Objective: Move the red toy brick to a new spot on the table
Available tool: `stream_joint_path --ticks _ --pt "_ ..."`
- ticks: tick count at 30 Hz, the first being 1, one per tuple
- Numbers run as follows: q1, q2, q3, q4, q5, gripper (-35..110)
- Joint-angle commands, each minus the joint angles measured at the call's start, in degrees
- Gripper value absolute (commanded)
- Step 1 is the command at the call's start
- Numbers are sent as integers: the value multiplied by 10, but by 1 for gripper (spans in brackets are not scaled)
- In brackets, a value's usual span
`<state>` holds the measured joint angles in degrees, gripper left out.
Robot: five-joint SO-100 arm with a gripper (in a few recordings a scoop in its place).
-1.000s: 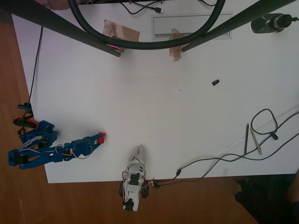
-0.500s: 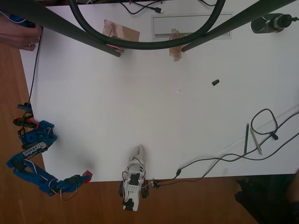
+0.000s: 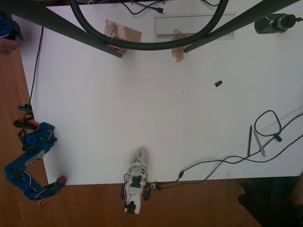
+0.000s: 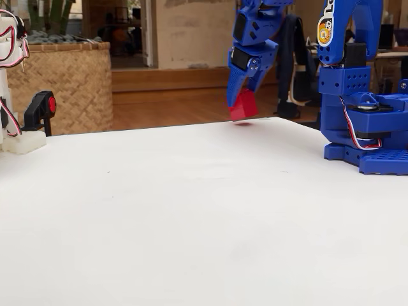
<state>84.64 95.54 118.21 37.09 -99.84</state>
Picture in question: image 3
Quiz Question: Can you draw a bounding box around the blue leader arm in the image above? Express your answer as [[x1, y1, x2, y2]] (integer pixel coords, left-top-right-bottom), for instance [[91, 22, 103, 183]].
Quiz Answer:
[[0, 10, 24, 41]]

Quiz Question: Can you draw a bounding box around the person's hand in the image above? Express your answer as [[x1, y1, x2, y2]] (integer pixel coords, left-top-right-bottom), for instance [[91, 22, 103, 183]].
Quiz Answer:
[[0, 36, 21, 57]]

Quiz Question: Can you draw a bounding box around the red and black clamp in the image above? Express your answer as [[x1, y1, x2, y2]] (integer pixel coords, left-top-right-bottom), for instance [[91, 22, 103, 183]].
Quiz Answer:
[[13, 119, 39, 131]]

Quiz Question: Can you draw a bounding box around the blue table clamp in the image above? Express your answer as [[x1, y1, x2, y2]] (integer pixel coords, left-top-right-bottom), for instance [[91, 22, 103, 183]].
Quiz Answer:
[[17, 104, 33, 113]]

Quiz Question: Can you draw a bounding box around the black pen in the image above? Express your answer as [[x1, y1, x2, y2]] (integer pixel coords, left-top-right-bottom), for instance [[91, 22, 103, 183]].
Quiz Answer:
[[247, 125, 252, 156]]

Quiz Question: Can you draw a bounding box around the small brown tape patch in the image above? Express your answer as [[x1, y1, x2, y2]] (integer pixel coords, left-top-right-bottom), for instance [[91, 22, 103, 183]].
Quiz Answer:
[[170, 28, 190, 63]]

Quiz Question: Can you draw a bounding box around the black curved hoop tube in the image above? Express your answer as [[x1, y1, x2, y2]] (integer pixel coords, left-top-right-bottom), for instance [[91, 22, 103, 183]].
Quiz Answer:
[[69, 0, 230, 51]]

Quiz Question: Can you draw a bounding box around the green pen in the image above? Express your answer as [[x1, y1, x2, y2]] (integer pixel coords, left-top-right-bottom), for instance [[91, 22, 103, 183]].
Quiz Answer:
[[252, 129, 267, 157]]

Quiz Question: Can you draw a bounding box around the large brown tape patch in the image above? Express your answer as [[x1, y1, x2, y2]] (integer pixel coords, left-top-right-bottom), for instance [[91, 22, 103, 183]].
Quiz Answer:
[[103, 19, 143, 43]]

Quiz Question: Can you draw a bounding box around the transparent ruler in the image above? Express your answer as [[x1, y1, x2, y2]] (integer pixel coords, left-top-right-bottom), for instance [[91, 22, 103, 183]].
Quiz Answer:
[[221, 105, 303, 157]]

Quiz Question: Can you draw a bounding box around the dark bag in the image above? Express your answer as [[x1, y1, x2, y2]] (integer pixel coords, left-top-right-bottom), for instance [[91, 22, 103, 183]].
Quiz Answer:
[[237, 174, 303, 227]]

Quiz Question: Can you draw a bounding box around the black tripod leg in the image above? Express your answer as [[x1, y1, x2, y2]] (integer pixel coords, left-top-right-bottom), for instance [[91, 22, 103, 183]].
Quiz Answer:
[[0, 0, 123, 59], [183, 0, 302, 53]]

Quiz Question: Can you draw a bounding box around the black round device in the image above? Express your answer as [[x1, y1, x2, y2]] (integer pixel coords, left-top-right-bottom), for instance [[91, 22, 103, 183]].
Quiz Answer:
[[252, 13, 303, 35]]

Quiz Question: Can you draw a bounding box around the black cable with inline plug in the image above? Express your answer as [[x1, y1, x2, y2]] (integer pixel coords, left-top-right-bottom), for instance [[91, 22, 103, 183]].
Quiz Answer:
[[153, 135, 303, 192]]

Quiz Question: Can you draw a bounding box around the thin black cable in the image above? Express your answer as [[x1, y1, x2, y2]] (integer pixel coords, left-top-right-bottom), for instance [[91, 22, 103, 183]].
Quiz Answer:
[[27, 26, 45, 107]]

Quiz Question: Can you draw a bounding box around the black looped cable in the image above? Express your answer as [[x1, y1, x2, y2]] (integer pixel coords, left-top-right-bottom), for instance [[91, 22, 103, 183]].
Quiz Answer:
[[201, 110, 303, 183]]

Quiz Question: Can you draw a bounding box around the black usb cable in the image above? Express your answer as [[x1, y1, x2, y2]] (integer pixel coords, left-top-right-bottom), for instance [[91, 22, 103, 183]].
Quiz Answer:
[[116, 0, 167, 16]]

